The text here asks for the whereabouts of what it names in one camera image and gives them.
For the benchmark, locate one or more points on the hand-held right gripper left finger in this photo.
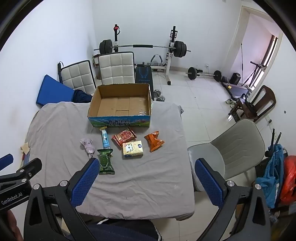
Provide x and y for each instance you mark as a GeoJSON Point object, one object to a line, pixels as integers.
{"type": "Point", "coordinates": [85, 180]}

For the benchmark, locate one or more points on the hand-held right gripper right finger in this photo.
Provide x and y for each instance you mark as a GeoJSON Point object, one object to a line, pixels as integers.
{"type": "Point", "coordinates": [208, 183]}

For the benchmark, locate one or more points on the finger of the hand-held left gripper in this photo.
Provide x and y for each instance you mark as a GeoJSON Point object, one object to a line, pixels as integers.
{"type": "Point", "coordinates": [32, 165]}
{"type": "Point", "coordinates": [5, 161]}

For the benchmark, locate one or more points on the green snack packet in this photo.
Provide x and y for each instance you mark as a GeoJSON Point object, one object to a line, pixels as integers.
{"type": "Point", "coordinates": [105, 162]}

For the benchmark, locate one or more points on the pink cloth bundle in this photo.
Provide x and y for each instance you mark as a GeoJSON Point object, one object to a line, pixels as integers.
{"type": "Point", "coordinates": [87, 144]}

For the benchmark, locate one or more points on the blue tube packet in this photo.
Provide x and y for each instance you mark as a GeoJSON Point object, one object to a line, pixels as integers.
{"type": "Point", "coordinates": [105, 139]}

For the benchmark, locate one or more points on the yellow tissue pack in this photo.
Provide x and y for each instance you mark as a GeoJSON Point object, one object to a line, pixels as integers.
{"type": "Point", "coordinates": [133, 149]}

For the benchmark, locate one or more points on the red snack packet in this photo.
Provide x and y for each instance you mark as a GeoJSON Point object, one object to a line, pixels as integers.
{"type": "Point", "coordinates": [123, 136]}

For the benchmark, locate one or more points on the orange snack packet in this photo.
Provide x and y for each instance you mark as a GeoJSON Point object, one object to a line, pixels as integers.
{"type": "Point", "coordinates": [153, 141]}

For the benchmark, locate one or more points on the cardboard box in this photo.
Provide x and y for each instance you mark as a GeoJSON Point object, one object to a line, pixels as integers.
{"type": "Point", "coordinates": [115, 104]}

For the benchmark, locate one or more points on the tan paper scrap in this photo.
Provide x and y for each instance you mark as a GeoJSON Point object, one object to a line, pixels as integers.
{"type": "Point", "coordinates": [25, 148]}

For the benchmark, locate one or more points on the grey office chair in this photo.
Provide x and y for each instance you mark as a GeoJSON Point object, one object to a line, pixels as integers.
{"type": "Point", "coordinates": [240, 143]}

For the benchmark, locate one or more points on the grey tablecloth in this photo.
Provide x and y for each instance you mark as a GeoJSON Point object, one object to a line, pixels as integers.
{"type": "Point", "coordinates": [138, 185]}

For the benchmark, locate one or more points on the person's dark pants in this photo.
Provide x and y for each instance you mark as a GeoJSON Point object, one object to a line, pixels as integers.
{"type": "Point", "coordinates": [124, 231]}

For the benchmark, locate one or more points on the blue plastic bag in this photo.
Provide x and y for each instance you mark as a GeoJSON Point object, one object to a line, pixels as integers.
{"type": "Point", "coordinates": [275, 166]}

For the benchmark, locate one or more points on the blue foam mat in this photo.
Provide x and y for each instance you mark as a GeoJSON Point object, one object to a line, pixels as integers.
{"type": "Point", "coordinates": [50, 90]}

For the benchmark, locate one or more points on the red plastic bag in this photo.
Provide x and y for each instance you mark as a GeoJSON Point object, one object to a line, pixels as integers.
{"type": "Point", "coordinates": [290, 176]}

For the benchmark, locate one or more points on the pair of light shoes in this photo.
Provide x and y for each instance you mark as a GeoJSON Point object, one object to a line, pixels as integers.
{"type": "Point", "coordinates": [230, 103]}

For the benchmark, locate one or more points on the dark blue garment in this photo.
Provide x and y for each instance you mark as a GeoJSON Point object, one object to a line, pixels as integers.
{"type": "Point", "coordinates": [81, 96]}

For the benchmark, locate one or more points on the chrome dumbbell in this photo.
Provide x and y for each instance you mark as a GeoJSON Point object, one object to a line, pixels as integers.
{"type": "Point", "coordinates": [160, 98]}

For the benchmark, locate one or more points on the black treadmill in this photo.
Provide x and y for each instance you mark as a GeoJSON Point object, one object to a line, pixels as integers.
{"type": "Point", "coordinates": [238, 90]}

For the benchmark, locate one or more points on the white quilted chair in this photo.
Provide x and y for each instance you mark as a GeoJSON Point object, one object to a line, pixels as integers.
{"type": "Point", "coordinates": [77, 76]}
{"type": "Point", "coordinates": [116, 67]}

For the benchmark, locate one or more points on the dark wooden chair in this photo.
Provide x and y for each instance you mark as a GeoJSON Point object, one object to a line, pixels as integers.
{"type": "Point", "coordinates": [266, 97]}

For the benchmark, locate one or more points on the black speaker box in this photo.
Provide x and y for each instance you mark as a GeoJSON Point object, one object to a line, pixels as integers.
{"type": "Point", "coordinates": [235, 78]}

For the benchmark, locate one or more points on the short barbell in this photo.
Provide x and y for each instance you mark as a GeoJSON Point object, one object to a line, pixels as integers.
{"type": "Point", "coordinates": [203, 74]}

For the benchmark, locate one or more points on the black weight bench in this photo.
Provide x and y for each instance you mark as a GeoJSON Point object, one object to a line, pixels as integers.
{"type": "Point", "coordinates": [143, 74]}

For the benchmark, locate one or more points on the black stand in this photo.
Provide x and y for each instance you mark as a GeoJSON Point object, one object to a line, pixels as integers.
{"type": "Point", "coordinates": [256, 67]}

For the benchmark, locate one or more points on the white bench press rack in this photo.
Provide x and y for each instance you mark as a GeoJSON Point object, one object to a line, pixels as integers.
{"type": "Point", "coordinates": [170, 60]}

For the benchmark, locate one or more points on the window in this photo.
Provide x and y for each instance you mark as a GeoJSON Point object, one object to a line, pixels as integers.
{"type": "Point", "coordinates": [271, 58]}

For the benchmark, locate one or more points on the long barbell with black plates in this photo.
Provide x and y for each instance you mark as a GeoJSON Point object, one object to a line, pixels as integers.
{"type": "Point", "coordinates": [143, 46]}

